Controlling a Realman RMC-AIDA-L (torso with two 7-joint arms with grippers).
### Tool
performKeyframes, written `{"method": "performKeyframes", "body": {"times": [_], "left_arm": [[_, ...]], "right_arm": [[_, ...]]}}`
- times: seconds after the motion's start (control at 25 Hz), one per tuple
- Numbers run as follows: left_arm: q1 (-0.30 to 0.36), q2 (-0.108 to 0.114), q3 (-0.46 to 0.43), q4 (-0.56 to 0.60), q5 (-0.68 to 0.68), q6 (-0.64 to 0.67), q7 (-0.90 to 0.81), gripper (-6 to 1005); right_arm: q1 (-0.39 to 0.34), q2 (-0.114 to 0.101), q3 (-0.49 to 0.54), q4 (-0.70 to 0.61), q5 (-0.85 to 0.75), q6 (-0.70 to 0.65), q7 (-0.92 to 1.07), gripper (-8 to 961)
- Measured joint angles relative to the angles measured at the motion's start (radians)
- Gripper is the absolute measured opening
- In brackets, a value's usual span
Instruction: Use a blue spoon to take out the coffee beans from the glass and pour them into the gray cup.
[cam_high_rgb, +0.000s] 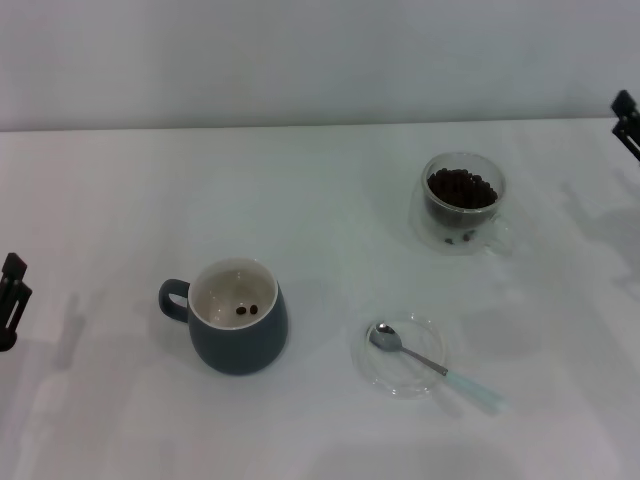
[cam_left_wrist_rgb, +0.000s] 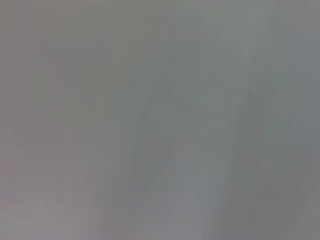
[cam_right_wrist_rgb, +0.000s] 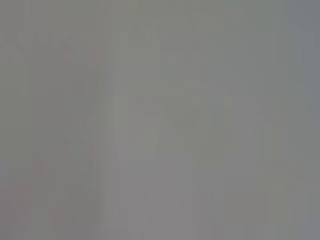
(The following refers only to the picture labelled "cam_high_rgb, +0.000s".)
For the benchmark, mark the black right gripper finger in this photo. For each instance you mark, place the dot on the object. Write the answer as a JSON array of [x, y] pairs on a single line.
[[632, 137], [627, 106]]

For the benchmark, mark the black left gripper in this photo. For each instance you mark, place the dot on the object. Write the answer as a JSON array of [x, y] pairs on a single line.
[[6, 346]]

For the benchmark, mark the dark blue ceramic mug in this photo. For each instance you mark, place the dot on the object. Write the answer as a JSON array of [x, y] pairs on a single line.
[[240, 345]]

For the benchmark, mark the pile of coffee beans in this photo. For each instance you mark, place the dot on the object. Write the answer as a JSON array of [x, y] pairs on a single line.
[[460, 192]]

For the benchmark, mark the clear glass saucer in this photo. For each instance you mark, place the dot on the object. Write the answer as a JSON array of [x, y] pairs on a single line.
[[400, 372]]

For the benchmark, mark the clear double-wall glass cup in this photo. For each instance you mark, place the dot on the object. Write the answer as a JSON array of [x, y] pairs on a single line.
[[500, 235]]

